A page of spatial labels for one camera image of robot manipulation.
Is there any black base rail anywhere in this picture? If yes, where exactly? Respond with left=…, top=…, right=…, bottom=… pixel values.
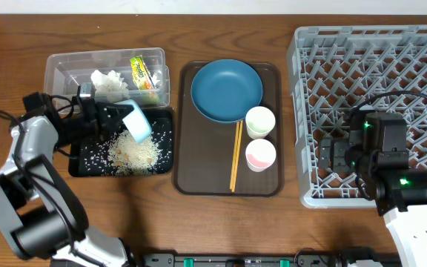
left=141, top=252, right=402, bottom=267

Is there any brown serving tray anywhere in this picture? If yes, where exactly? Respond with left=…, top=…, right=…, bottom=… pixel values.
left=173, top=62, right=284, bottom=197

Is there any white cup green inside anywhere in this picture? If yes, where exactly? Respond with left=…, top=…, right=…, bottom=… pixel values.
left=245, top=106, right=276, bottom=139

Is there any clear plastic waste bin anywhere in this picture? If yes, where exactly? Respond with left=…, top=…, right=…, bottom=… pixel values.
left=44, top=47, right=171, bottom=108

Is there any grey dishwasher rack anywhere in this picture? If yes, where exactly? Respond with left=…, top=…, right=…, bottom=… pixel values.
left=287, top=24, right=427, bottom=208

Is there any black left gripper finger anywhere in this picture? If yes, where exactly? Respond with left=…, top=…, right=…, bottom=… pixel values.
left=98, top=119, right=123, bottom=141
left=100, top=103, right=134, bottom=118

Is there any wooden chopstick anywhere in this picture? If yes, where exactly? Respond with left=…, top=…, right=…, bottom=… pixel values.
left=229, top=122, right=239, bottom=190
left=231, top=121, right=243, bottom=193

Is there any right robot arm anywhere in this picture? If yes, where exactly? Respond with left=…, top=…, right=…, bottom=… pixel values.
left=318, top=108, right=427, bottom=266

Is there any left wooden chopstick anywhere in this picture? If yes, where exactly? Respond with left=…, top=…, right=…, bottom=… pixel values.
left=229, top=122, right=239, bottom=190

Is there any right wooden chopstick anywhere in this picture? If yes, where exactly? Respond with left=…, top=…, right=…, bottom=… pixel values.
left=231, top=121, right=243, bottom=193

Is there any light blue bowl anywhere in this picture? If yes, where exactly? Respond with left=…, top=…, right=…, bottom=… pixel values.
left=116, top=99, right=152, bottom=144

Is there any white rice food waste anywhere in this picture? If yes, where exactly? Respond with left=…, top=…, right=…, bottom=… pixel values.
left=83, top=118, right=172, bottom=176

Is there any dark blue plate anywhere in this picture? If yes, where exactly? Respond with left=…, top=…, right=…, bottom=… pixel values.
left=191, top=59, right=263, bottom=124

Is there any green yellow snack wrapper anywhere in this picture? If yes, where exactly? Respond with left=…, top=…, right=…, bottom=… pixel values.
left=130, top=56, right=162, bottom=105

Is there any crumpled white tissue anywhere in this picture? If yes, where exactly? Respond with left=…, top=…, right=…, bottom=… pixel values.
left=90, top=70, right=129, bottom=103

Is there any black food waste tray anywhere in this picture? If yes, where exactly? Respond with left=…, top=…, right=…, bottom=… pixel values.
left=67, top=107, right=174, bottom=178

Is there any white cup pink inside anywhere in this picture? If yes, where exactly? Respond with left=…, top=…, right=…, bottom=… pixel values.
left=245, top=139, right=277, bottom=172

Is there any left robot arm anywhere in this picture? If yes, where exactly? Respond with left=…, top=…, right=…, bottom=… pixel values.
left=0, top=93, right=139, bottom=266

